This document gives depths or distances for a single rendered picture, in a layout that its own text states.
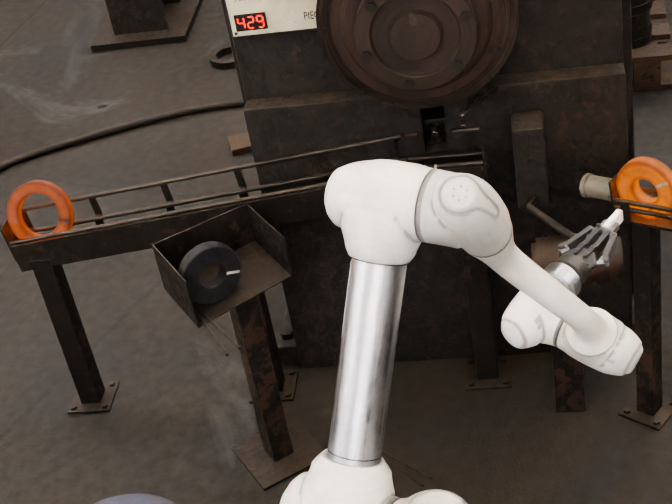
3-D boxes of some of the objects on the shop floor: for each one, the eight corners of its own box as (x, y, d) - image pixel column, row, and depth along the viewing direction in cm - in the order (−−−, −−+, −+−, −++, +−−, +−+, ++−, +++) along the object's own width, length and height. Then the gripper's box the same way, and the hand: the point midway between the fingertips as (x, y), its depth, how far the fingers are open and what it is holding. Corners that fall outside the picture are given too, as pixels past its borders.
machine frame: (306, 230, 430) (194, -317, 330) (628, 203, 413) (612, -382, 313) (280, 370, 371) (134, -245, 271) (655, 346, 353) (645, -320, 254)
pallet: (359, 114, 491) (341, 10, 466) (378, 23, 557) (364, -72, 532) (675, 89, 469) (675, -21, 444) (656, -3, 534) (655, -103, 509)
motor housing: (542, 385, 348) (529, 226, 317) (623, 380, 344) (618, 219, 314) (545, 417, 337) (531, 256, 307) (628, 412, 334) (623, 249, 303)
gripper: (541, 281, 279) (596, 219, 291) (593, 298, 271) (647, 234, 284) (538, 255, 274) (593, 194, 287) (590, 271, 267) (645, 208, 279)
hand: (612, 223), depth 283 cm, fingers closed
